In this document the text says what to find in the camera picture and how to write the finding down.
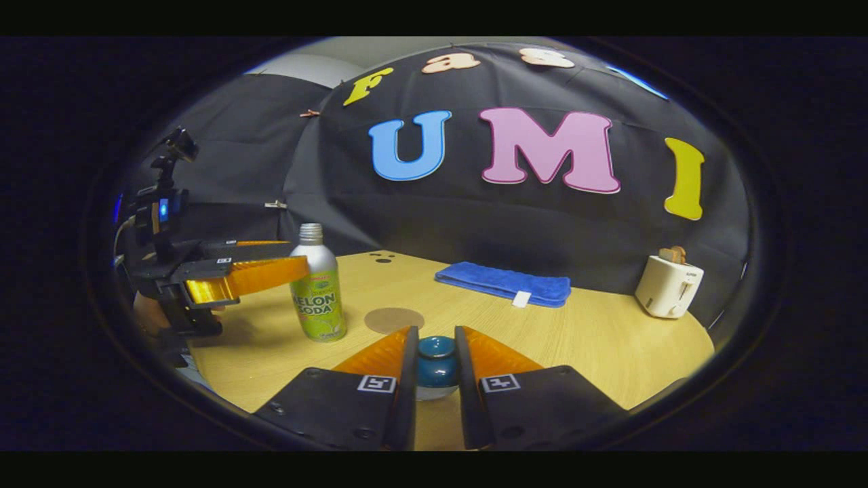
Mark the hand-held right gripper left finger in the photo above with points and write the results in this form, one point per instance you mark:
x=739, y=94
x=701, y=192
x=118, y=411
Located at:
x=405, y=393

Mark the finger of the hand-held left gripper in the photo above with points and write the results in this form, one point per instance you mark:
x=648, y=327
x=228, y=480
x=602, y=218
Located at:
x=258, y=249
x=251, y=278

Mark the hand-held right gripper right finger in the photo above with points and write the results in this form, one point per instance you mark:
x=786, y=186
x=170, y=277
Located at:
x=469, y=393

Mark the teal teacup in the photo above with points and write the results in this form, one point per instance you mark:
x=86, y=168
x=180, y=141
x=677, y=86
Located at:
x=437, y=376

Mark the silver green label water bottle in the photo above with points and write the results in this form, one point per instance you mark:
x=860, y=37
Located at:
x=319, y=298

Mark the round brown coaster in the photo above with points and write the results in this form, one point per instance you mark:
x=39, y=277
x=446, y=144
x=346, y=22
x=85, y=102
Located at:
x=393, y=320

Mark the white clip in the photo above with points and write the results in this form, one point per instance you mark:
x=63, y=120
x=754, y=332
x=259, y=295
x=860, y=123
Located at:
x=274, y=203

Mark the blue folded towel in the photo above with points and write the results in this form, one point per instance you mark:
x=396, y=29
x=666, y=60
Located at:
x=505, y=282

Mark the red clip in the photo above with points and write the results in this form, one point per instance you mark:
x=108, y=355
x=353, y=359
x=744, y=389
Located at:
x=310, y=112

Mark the black backdrop cloth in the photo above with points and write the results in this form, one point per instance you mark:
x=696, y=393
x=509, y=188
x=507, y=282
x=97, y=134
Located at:
x=475, y=224

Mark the white toaster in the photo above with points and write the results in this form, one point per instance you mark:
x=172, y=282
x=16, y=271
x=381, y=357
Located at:
x=664, y=288

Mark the toast slice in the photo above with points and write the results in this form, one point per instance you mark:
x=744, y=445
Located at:
x=673, y=255

